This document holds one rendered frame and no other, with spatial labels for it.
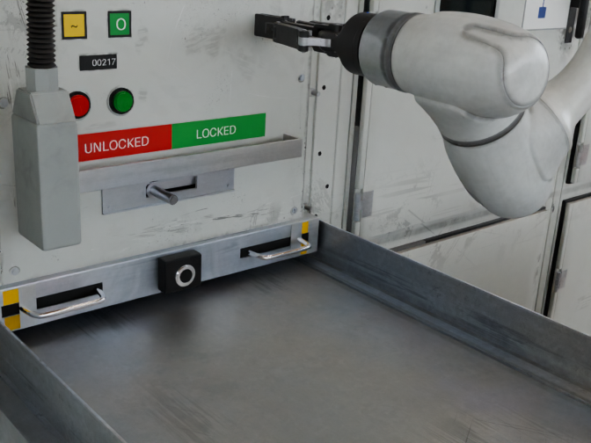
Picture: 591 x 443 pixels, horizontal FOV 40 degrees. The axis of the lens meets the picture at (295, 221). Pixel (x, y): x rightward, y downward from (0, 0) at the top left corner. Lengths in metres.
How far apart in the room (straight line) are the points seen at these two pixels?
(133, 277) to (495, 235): 0.89
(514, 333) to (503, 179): 0.24
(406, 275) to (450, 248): 0.47
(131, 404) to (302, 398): 0.19
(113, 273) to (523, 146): 0.55
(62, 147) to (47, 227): 0.09
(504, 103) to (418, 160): 0.67
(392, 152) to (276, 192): 0.29
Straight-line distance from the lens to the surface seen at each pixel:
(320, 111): 1.34
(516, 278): 1.91
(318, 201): 1.39
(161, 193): 1.09
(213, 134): 1.16
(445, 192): 1.60
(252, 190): 1.23
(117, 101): 1.06
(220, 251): 1.21
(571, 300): 2.16
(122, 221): 1.11
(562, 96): 1.02
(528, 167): 0.98
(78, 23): 1.03
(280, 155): 1.19
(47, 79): 0.92
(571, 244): 2.06
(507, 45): 0.85
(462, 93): 0.87
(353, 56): 0.98
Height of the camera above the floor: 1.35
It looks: 19 degrees down
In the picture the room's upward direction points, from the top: 3 degrees clockwise
